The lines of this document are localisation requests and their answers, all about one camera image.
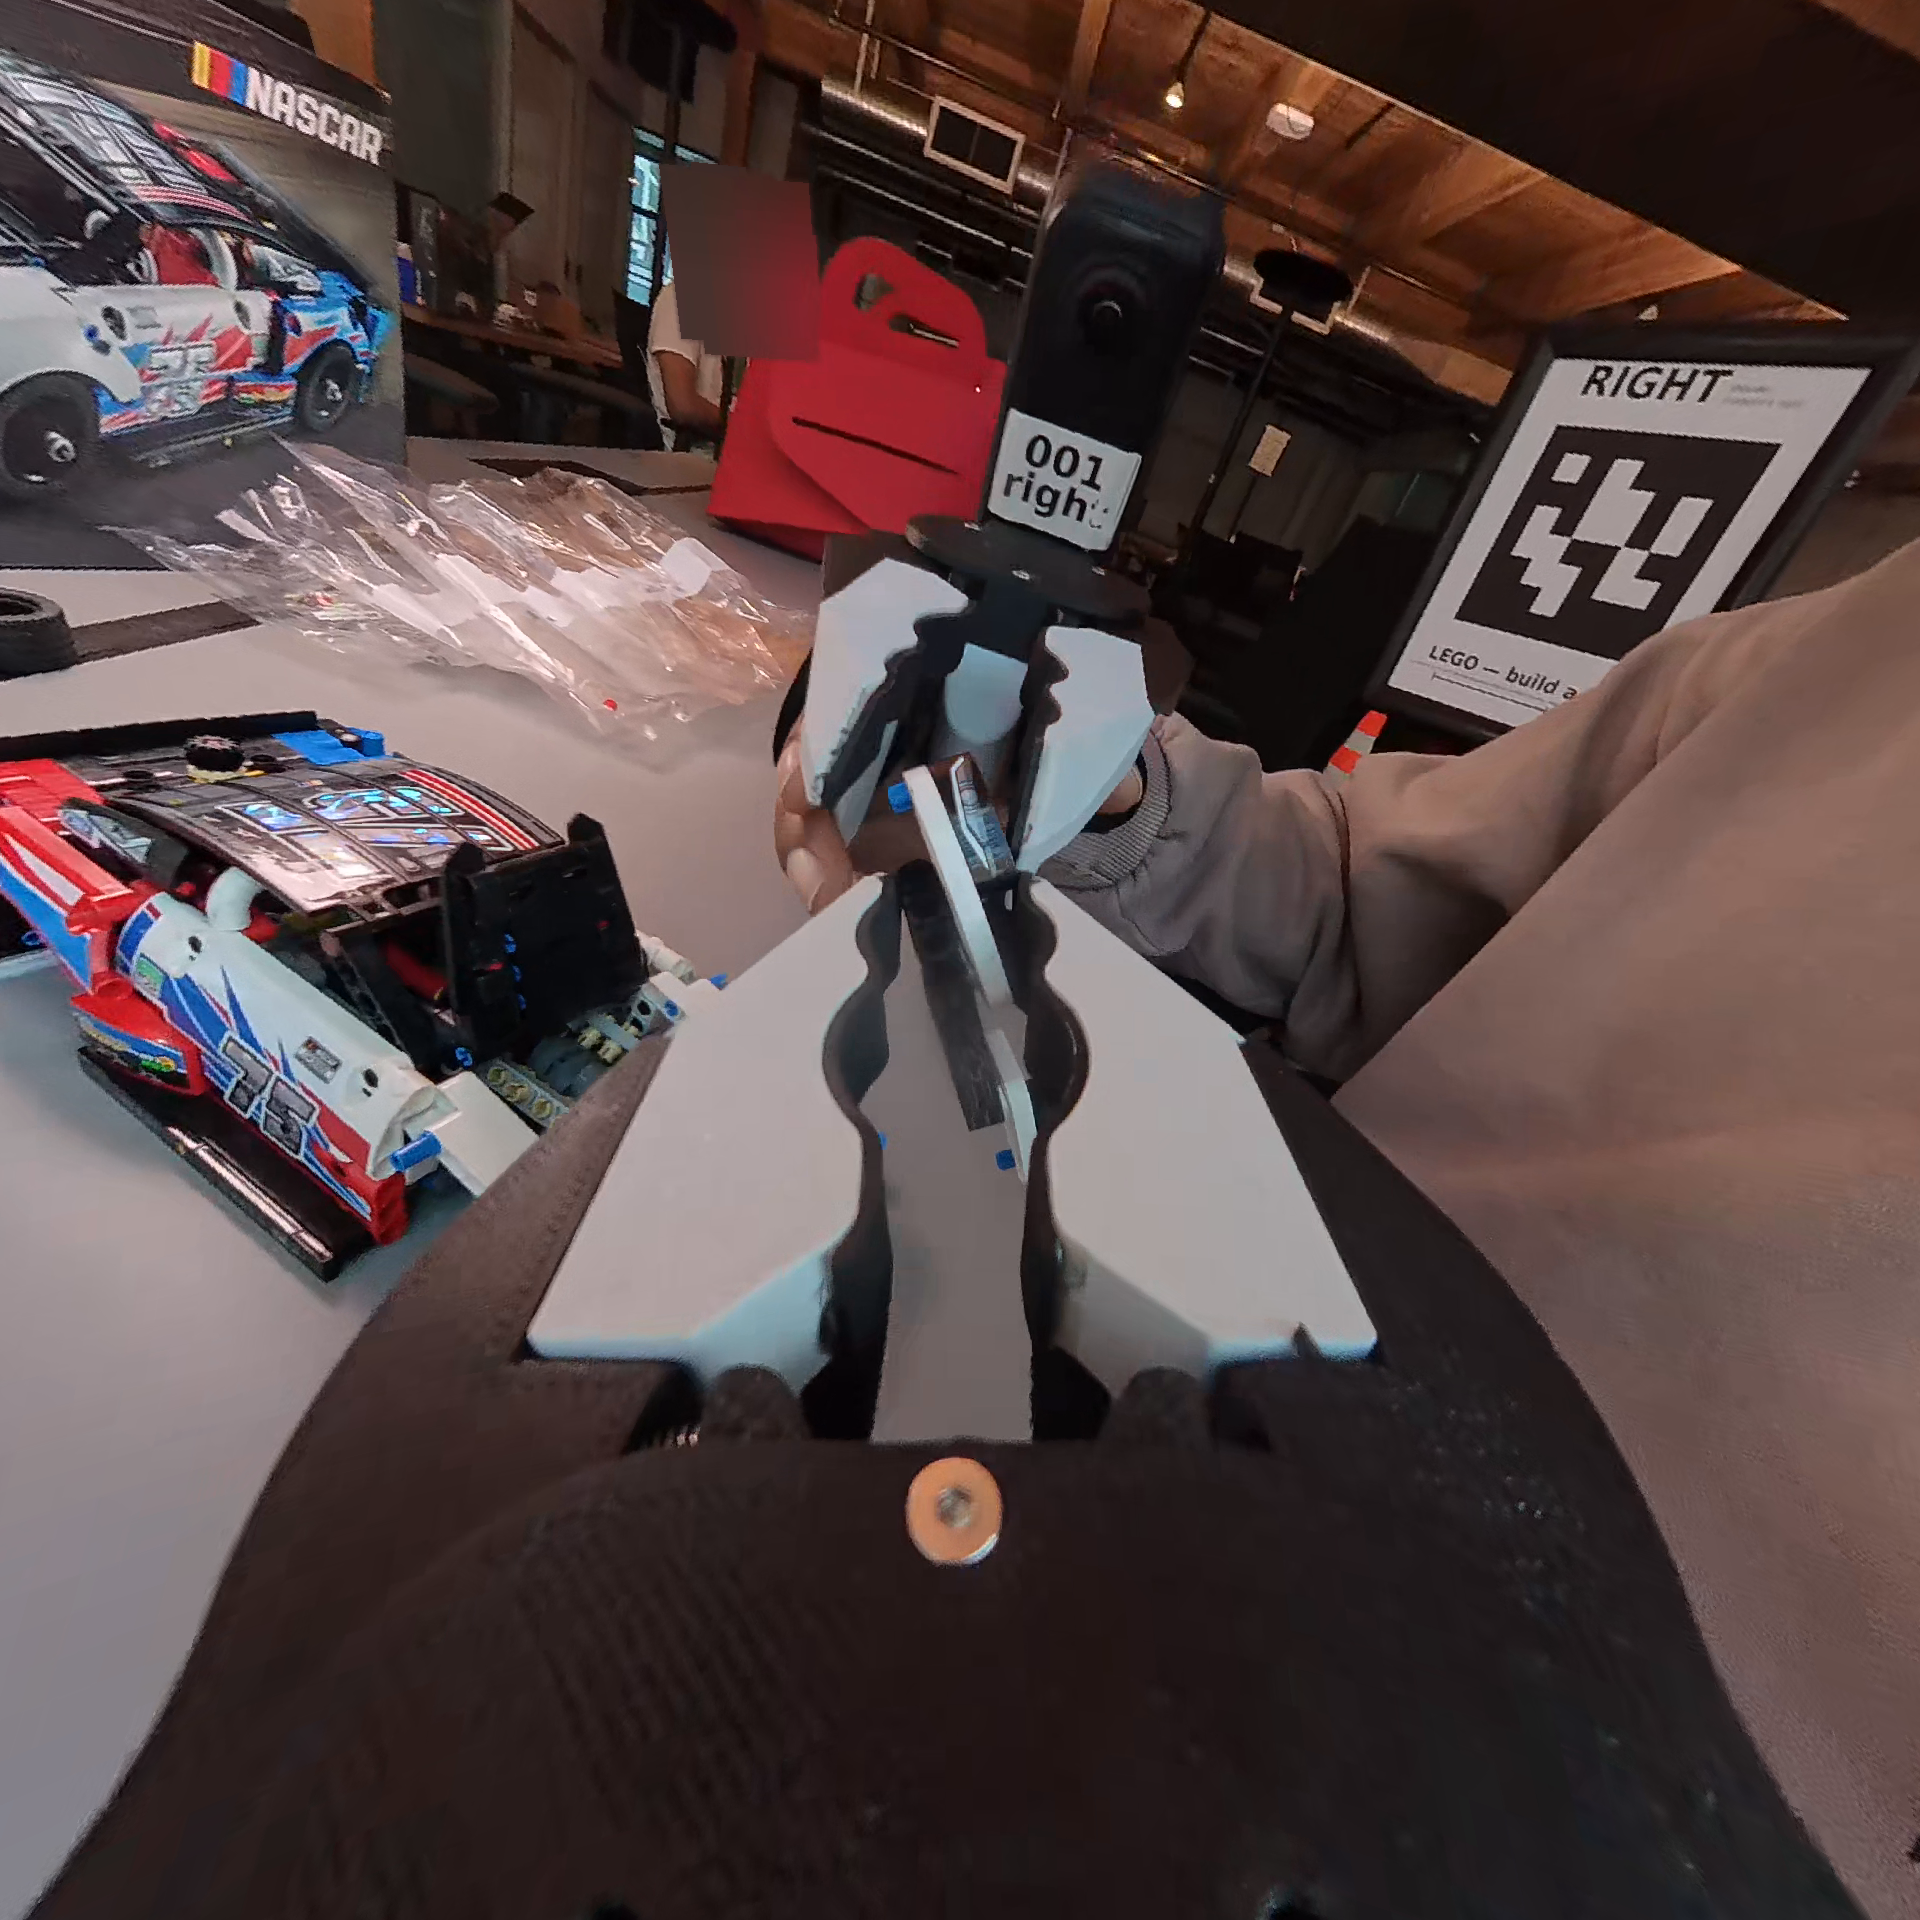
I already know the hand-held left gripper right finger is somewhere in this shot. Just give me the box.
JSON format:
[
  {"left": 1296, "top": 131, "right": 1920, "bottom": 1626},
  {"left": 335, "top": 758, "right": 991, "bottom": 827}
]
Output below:
[{"left": 1027, "top": 878, "right": 1382, "bottom": 1377}]

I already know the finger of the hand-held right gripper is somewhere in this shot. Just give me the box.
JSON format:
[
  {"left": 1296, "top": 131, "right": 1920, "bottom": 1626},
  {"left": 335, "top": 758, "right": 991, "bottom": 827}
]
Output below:
[
  {"left": 1008, "top": 621, "right": 1157, "bottom": 883},
  {"left": 798, "top": 559, "right": 974, "bottom": 817}
]

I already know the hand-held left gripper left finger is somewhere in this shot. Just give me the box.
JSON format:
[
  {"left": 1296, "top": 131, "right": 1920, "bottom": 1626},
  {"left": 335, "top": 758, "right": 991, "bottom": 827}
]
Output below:
[{"left": 525, "top": 873, "right": 904, "bottom": 1388}]

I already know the black white brick bumper assembly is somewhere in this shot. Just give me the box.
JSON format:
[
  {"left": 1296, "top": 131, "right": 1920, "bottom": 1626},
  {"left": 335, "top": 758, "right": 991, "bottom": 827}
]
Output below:
[{"left": 886, "top": 754, "right": 1053, "bottom": 1190}]

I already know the toy brick race car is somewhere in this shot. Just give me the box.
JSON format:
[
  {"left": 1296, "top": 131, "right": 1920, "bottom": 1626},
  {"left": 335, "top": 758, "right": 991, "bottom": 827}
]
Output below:
[{"left": 0, "top": 712, "right": 737, "bottom": 1248}]

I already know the person's right forearm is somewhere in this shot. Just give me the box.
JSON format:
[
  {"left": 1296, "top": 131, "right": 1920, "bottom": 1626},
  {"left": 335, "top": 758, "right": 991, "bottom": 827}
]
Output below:
[{"left": 1041, "top": 540, "right": 1920, "bottom": 1081}]

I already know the grey desk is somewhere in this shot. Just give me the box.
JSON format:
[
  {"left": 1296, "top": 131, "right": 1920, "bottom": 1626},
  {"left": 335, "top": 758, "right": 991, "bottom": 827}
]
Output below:
[{"left": 0, "top": 435, "right": 1293, "bottom": 1920}]

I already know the person's right hand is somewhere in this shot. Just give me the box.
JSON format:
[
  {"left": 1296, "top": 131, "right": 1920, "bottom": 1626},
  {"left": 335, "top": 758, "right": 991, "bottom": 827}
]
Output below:
[{"left": 769, "top": 705, "right": 904, "bottom": 917}]

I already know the red cardboard carrier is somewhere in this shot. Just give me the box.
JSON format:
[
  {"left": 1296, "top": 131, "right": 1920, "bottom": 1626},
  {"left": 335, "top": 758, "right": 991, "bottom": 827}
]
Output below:
[{"left": 706, "top": 236, "right": 1012, "bottom": 559}]

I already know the crumpled clear plastic bag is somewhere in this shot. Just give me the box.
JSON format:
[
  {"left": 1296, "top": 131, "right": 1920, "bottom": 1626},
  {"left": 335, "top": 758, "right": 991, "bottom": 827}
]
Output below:
[{"left": 126, "top": 437, "right": 818, "bottom": 757}]

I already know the black framed marker sign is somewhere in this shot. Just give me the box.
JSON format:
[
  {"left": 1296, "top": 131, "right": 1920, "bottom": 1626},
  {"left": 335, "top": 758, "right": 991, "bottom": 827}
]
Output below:
[{"left": 1367, "top": 319, "right": 1920, "bottom": 748}]

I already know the car printed cardboard box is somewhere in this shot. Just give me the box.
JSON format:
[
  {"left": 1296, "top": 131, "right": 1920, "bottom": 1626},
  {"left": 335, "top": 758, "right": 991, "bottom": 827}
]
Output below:
[{"left": 0, "top": 0, "right": 410, "bottom": 564}]

